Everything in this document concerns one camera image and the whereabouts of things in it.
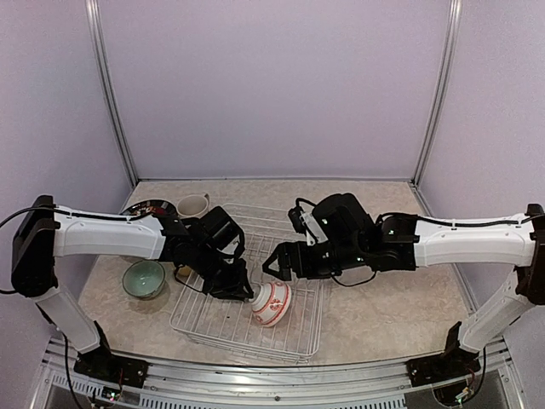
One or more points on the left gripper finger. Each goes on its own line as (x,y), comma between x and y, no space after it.
(278,264)
(235,282)

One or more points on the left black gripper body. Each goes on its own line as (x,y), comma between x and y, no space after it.
(219,279)

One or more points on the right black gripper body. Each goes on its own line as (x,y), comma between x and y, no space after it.
(344,255)

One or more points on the yellow cup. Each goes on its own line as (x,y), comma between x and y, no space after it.
(183,271)

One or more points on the white red rimmed bowl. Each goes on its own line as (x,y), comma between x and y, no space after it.
(271,303)

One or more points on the teal floral mug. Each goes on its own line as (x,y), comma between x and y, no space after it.
(193,205)

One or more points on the light green flower bowl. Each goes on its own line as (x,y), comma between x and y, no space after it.
(144,279)

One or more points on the black plate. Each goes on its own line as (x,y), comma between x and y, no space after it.
(150,206)

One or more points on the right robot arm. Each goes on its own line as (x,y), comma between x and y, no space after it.
(410,241)

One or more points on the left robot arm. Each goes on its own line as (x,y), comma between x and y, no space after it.
(49,231)

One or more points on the white wire dish rack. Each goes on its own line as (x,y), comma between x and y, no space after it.
(230,324)

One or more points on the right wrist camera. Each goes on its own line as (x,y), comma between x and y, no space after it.
(304,222)

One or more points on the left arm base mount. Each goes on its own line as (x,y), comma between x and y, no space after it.
(101,363)

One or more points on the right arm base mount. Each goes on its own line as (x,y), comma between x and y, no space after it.
(452,362)

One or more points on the aluminium front frame rail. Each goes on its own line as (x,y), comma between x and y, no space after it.
(376,384)

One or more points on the left aluminium corner post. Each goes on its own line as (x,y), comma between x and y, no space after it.
(99,45)

